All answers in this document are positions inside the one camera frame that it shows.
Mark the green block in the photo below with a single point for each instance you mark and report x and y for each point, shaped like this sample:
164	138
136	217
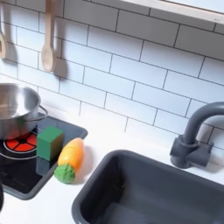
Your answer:
49	143

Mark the orange toy carrot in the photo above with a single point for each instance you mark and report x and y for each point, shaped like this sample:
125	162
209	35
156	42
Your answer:
71	156

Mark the dark grey tap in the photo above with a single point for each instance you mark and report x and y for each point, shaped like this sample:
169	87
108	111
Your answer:
189	145

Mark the wooden spoon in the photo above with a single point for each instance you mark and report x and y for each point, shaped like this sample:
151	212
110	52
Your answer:
48	55

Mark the dark grey sink basin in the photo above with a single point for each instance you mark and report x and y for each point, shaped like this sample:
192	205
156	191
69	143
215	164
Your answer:
151	192

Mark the steel pot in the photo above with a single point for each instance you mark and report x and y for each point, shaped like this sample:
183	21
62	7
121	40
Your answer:
16	108

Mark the black stove top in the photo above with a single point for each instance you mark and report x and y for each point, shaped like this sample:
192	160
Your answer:
20	172

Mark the white wooden shelf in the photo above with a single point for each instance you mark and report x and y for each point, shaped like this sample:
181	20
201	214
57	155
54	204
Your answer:
186	8

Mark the wooden spatula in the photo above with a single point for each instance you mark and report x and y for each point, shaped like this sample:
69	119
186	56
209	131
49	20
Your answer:
2	45

